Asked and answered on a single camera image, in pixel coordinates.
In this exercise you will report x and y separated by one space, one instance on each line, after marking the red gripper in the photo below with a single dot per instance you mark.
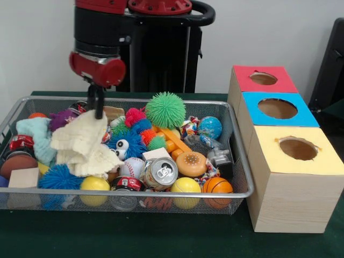
107 72

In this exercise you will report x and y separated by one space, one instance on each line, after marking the cream waffle cloth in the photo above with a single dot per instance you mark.
80 139

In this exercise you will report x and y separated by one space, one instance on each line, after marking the crushed clear plastic bottle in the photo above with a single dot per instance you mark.
200 139

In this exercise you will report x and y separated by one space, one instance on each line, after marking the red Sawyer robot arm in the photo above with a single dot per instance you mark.
99 27

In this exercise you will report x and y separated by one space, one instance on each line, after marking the wooden box with three holes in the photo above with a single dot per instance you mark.
290 204

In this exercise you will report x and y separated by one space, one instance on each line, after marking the purple spiky rubber ball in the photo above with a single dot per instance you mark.
60 118

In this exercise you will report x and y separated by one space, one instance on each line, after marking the mint knitted cloth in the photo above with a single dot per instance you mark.
37 137

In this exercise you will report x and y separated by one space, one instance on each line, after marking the green spiky rubber ball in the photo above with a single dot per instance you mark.
166 110

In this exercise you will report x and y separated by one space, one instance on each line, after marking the white baseball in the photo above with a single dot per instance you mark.
131 166

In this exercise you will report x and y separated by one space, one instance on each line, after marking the blue spiky ball with eyes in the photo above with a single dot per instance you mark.
57 178

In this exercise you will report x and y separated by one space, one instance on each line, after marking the opened silver drink can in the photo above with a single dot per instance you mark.
160 173

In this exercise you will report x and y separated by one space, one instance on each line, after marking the brown toy football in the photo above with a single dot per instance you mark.
17 166

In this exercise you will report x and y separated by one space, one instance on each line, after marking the plain wooden block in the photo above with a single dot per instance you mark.
23 178

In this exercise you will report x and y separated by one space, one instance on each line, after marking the black upright panel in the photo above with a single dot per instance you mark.
330 61

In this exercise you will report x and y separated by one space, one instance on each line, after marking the side table with green cloth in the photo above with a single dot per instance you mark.
336 110

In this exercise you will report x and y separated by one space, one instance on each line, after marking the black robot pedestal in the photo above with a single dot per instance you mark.
161 53

